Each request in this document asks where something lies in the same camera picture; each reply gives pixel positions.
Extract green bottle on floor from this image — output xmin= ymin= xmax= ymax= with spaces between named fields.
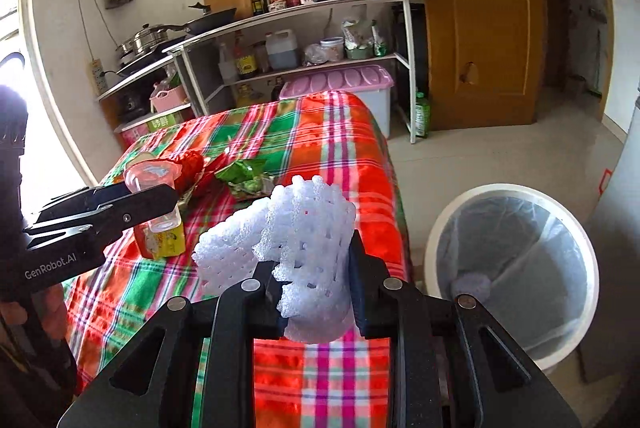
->
xmin=416 ymin=92 xmax=431 ymax=137

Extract black frying pan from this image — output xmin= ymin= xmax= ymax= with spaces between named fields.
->
xmin=160 ymin=2 xmax=236 ymax=36

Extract pink plastic basket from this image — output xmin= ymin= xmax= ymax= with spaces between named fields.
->
xmin=150 ymin=83 xmax=189 ymax=114

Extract translucent bin liner bag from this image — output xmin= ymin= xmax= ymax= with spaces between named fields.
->
xmin=436 ymin=194 xmax=590 ymax=361

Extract white power strip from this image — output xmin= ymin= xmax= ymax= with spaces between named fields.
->
xmin=90 ymin=58 xmax=108 ymax=96

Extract steel pot with lid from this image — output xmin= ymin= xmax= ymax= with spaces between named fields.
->
xmin=116 ymin=24 xmax=169 ymax=59

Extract person left hand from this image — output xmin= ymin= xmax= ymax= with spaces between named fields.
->
xmin=1 ymin=284 xmax=68 ymax=340

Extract red plastic bag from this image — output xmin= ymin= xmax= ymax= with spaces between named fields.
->
xmin=169 ymin=149 xmax=228 ymax=199

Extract white oil jug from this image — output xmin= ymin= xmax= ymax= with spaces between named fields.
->
xmin=266 ymin=29 xmax=299 ymax=71

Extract pink cap drink bottle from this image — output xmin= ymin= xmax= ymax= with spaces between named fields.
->
xmin=125 ymin=159 xmax=186 ymax=260

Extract pink lid storage box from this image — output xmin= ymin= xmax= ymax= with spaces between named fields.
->
xmin=279 ymin=65 xmax=395 ymax=139

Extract white foam fruit net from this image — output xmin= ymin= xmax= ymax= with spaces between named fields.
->
xmin=192 ymin=198 xmax=270 ymax=296
xmin=253 ymin=175 xmax=356 ymax=344

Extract white trash bin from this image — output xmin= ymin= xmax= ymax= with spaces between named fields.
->
xmin=423 ymin=183 xmax=600 ymax=373

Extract white metal kitchen shelf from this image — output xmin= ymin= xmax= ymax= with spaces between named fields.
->
xmin=98 ymin=0 xmax=424 ymax=137

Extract yellow label oil bottle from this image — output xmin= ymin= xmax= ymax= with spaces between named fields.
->
xmin=233 ymin=31 xmax=257 ymax=79

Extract white lidded tub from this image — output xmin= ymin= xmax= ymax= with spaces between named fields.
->
xmin=320 ymin=36 xmax=345 ymax=62

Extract wooden door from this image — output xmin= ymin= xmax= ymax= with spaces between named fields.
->
xmin=425 ymin=0 xmax=547 ymax=130

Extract grey refrigerator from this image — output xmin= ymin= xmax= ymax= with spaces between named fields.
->
xmin=579 ymin=108 xmax=640 ymax=382

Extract green leafy vegetable scraps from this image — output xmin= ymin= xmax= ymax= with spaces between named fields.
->
xmin=215 ymin=158 xmax=274 ymax=201

